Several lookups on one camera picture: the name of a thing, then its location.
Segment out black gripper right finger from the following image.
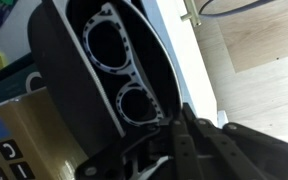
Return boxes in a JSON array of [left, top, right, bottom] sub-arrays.
[[182, 103, 288, 180]]

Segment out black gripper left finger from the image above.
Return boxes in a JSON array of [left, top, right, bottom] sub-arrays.
[[75, 119, 198, 180]]

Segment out white patterned sunglasses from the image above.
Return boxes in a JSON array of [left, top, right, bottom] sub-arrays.
[[81, 2, 166, 128]]

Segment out black glasses pouch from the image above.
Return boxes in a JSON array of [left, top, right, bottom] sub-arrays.
[[27, 0, 184, 158]]

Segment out metallic keypad device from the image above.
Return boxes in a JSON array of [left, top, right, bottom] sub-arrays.
[[0, 88, 88, 180]]

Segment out navy open cardboard box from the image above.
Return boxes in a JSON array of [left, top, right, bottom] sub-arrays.
[[0, 51, 53, 111]]

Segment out small green item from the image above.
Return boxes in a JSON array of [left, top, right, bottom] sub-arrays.
[[0, 0, 13, 8]]

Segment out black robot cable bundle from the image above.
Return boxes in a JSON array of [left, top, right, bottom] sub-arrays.
[[198, 0, 275, 18]]

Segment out metal drawer handle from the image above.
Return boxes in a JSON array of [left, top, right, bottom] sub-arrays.
[[180, 0, 202, 27]]

